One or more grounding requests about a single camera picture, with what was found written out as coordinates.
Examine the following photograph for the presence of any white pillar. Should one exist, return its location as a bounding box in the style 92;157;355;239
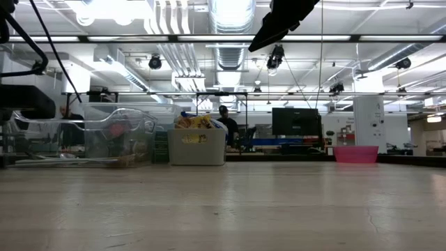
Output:
353;94;387;154

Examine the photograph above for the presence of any person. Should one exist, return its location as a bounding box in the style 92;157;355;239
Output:
58;105;86;149
215;104;241;148

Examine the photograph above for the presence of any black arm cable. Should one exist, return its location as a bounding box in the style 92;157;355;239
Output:
29;0;84;104

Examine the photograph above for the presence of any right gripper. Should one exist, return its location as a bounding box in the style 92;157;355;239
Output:
247;0;321;54

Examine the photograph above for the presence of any small grey plastic bin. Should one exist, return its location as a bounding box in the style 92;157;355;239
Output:
167;128;227;167

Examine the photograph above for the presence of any tall clear plastic bin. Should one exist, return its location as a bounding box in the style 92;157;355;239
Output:
82;101;183;165

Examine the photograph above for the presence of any yellow ramen pack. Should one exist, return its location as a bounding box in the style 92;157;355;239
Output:
173;114;214;145

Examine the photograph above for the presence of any pink plastic bowl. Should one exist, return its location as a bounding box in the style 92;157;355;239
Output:
332;145;380;165

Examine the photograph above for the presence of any low clear plastic tray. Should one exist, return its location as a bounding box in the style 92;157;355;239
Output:
0;107;158;169

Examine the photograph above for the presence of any silver ventilation duct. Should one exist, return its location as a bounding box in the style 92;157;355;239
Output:
208;0;258;70

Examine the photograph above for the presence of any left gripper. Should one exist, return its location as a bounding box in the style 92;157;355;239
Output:
0;84;57;122

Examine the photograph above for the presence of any dark green spice box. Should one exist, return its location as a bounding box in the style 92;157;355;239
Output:
154;130;169;164

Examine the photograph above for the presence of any black horizontal frame beam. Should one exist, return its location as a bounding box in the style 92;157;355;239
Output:
0;33;446;44

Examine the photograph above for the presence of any black monitor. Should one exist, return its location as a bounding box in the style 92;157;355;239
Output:
271;107;323;137

